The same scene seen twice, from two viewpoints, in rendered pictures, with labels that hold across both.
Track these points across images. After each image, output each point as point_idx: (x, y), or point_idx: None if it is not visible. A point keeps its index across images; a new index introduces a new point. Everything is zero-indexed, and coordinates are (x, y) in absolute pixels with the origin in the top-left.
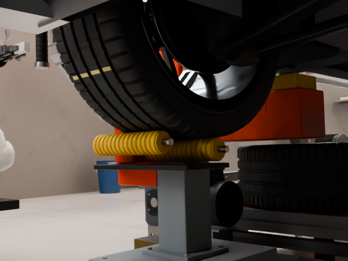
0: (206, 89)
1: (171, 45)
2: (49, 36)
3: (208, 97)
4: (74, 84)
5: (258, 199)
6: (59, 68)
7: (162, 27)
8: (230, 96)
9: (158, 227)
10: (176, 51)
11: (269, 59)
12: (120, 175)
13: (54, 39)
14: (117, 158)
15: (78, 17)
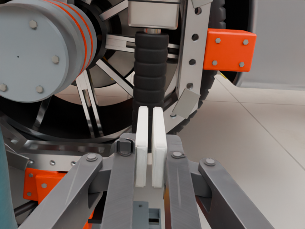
0: (20, 103)
1: (132, 72)
2: (200, 83)
3: (49, 109)
4: (183, 126)
5: None
6: (181, 121)
7: None
8: (63, 101)
9: (100, 224)
10: (127, 76)
11: None
12: (89, 227)
13: (211, 87)
14: (93, 211)
15: (221, 72)
